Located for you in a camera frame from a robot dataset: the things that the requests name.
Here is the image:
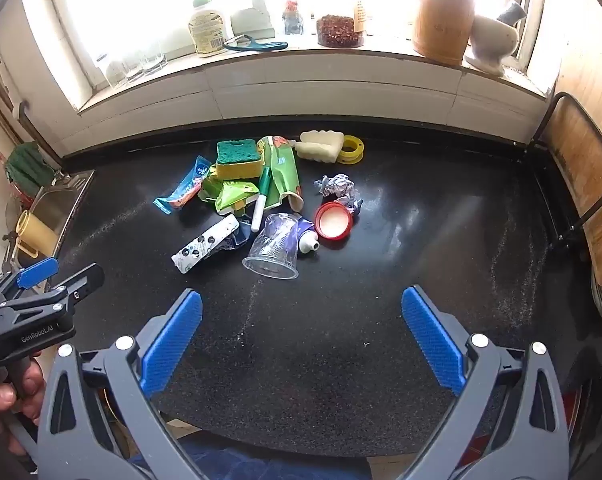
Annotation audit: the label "wooden cutting boards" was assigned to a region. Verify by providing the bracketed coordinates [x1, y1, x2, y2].
[544, 100, 602, 323]

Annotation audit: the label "white carton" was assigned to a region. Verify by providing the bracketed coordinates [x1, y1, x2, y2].
[229, 6, 276, 43]

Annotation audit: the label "clear drinking glass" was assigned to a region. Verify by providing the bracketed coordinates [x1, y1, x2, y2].
[97, 54, 126, 90]
[122, 52, 146, 82]
[142, 45, 169, 75]

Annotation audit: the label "white stone pestle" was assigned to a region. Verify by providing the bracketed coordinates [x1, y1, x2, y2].
[496, 0, 528, 28]

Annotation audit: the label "green snack packet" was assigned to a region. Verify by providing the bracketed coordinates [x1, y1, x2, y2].
[201, 165, 260, 216]

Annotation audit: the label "green and white marker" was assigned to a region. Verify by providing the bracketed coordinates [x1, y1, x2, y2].
[251, 166, 273, 233]

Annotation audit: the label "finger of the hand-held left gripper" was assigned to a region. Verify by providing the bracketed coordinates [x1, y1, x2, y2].
[1, 263, 106, 317]
[0, 257, 60, 306]

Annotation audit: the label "long green wrapper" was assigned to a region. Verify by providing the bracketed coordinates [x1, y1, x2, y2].
[257, 135, 306, 211]

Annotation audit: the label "small amber bottle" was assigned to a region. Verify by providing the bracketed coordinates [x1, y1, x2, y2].
[353, 0, 372, 33]

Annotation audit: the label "small figurine jar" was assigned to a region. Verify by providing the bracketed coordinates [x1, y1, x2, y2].
[282, 0, 304, 36]

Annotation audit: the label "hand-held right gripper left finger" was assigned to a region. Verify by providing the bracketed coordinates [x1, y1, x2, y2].
[36, 287, 204, 480]

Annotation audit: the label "blue vegetable peeler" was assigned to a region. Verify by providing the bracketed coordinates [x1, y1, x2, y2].
[222, 34, 289, 53]

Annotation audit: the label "white stone mortar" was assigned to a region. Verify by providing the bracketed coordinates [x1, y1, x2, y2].
[464, 14, 521, 77]

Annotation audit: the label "green and yellow sponge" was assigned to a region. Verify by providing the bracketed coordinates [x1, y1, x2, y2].
[215, 139, 264, 181]

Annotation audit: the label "white sponge brush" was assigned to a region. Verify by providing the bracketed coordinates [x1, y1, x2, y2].
[293, 130, 345, 163]

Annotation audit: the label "dark blue wrapper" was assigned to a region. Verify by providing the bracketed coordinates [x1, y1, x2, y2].
[226, 220, 257, 252]

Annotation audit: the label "yellow tape roll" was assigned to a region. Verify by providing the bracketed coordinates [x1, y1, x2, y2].
[337, 135, 366, 165]

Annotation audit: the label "clear plastic cup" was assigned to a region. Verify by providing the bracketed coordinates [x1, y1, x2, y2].
[242, 212, 300, 280]

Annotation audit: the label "steel sink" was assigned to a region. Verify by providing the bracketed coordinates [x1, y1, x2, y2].
[11, 170, 96, 266]

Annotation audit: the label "wooden utensil holder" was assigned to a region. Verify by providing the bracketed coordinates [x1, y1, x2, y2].
[412, 0, 476, 66]

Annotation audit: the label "red jar lid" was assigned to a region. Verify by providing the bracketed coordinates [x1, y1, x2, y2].
[313, 201, 354, 241]

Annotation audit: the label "dish soap bottle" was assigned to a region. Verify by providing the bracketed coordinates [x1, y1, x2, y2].
[187, 0, 230, 57]

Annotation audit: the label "person's left hand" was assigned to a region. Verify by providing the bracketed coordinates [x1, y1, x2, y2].
[0, 347, 46, 456]

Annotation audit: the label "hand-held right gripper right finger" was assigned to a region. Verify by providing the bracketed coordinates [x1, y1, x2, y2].
[400, 285, 572, 480]

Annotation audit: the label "white black-dotted wrapper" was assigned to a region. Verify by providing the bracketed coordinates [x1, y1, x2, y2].
[171, 214, 242, 275]

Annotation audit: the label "squeezed toothpaste tube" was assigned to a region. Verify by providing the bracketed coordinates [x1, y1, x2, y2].
[281, 212, 322, 255]

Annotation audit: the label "blue snack wrapper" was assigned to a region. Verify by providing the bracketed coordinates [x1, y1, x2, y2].
[153, 156, 212, 216]

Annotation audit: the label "yellow plastic cup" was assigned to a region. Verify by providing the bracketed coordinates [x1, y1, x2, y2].
[16, 210, 59, 258]

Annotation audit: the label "green cloth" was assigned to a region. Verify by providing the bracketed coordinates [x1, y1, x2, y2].
[5, 141, 56, 198]

